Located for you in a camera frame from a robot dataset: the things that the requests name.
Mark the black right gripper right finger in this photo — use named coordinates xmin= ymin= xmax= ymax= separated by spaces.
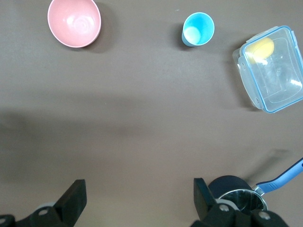
xmin=190 ymin=177 xmax=288 ymax=227

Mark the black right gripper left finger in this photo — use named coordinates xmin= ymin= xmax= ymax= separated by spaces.
xmin=0 ymin=179 xmax=88 ymax=227

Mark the clear plastic lidded container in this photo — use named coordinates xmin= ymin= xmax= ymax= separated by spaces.
xmin=232 ymin=25 xmax=303 ymax=114

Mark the yellow sponge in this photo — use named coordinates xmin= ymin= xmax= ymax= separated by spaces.
xmin=245 ymin=37 xmax=275 ymax=64

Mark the light blue plastic cup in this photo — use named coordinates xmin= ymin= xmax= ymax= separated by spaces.
xmin=181 ymin=12 xmax=215 ymax=48

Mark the pink plastic bowl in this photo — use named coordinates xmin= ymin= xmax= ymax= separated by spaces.
xmin=47 ymin=0 xmax=102 ymax=48

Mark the dark blue saucepan blue handle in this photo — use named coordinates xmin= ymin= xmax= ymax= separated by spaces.
xmin=207 ymin=157 xmax=303 ymax=213

